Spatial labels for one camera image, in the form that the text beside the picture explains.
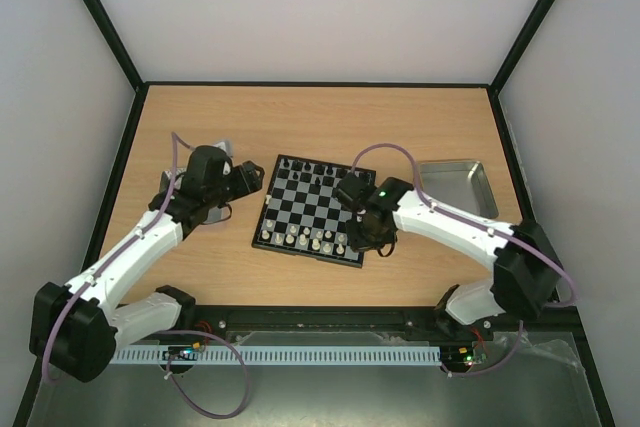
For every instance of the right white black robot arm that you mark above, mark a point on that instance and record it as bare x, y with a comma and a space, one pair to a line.
523, 266

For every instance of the gold sided metal tin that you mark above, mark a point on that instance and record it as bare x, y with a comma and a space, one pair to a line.
462, 184

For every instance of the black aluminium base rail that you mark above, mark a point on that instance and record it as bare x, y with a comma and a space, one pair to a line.
411, 323

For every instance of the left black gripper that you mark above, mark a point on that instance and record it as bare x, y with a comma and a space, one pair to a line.
249, 183

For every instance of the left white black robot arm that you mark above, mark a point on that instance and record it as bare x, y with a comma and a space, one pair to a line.
79, 326

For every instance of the folding magnetic chess board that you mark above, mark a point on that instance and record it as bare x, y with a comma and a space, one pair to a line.
303, 204

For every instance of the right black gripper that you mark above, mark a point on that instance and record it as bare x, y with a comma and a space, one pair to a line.
368, 235

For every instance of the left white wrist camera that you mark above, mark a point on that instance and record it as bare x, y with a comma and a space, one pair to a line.
226, 146

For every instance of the light blue slotted cable duct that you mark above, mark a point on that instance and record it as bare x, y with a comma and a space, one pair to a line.
280, 355

